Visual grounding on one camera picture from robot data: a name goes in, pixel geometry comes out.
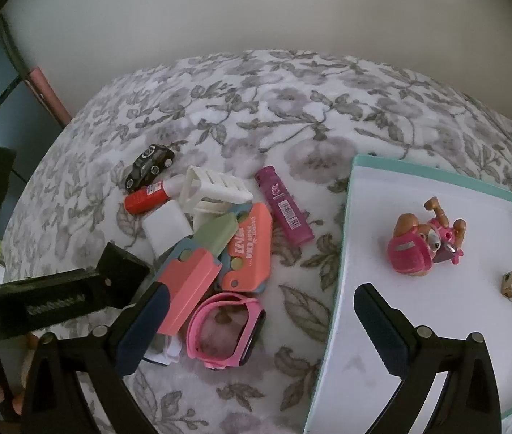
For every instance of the white tray teal rim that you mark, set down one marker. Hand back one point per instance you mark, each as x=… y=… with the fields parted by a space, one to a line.
x=373 y=199

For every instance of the white rectangular block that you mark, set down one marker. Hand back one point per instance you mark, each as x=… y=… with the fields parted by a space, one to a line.
x=165 y=228

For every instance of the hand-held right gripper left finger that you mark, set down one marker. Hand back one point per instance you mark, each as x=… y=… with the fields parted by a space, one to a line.
x=140 y=330

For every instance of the red glue stick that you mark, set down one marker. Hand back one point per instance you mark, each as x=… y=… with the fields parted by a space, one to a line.
x=145 y=199

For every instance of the coral toy knife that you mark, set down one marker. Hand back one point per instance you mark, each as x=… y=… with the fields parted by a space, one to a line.
x=251 y=253

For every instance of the white blue plastic piece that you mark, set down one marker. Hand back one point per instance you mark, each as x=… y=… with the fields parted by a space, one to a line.
x=163 y=352

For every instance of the pink puppy toy figure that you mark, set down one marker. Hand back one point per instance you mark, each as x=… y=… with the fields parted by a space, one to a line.
x=407 y=253

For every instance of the dark cabinet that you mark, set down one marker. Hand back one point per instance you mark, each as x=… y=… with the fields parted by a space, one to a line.
x=12 y=113

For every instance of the black toy car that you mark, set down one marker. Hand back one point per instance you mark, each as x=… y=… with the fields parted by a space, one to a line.
x=147 y=165

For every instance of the pink smartwatch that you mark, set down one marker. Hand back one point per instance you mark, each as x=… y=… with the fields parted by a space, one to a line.
x=220 y=300

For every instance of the pink board edge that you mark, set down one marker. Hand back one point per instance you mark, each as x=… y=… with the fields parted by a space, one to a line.
x=48 y=95

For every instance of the magenta lighter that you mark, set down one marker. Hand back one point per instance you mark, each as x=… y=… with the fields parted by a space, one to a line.
x=285 y=210

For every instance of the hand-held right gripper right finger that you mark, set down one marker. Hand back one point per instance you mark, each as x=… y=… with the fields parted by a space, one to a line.
x=380 y=330

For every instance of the pink green toy knife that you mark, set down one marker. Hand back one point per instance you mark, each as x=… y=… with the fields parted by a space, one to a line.
x=188 y=289

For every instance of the grey floral blanket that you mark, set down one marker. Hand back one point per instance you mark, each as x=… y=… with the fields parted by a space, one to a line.
x=283 y=113

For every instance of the white plastic clip holder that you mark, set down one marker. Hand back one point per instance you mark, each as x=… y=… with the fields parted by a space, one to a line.
x=213 y=185

